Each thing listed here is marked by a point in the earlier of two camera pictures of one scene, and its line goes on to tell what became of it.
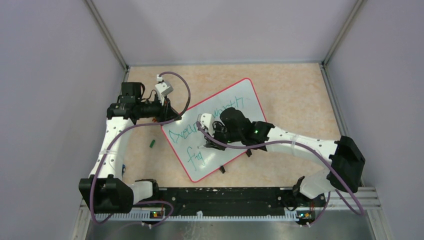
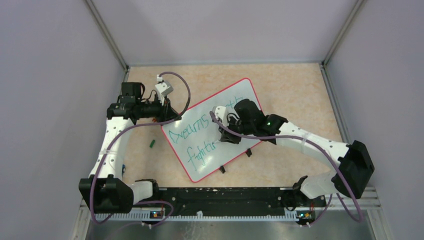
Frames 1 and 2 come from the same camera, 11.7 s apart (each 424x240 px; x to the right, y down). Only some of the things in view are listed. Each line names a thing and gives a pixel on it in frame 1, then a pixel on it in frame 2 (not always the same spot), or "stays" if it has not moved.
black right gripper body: x=221 y=133 -> x=236 y=128
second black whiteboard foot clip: x=248 y=152 stays
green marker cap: x=152 y=143 stays
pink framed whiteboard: x=185 y=137 stays
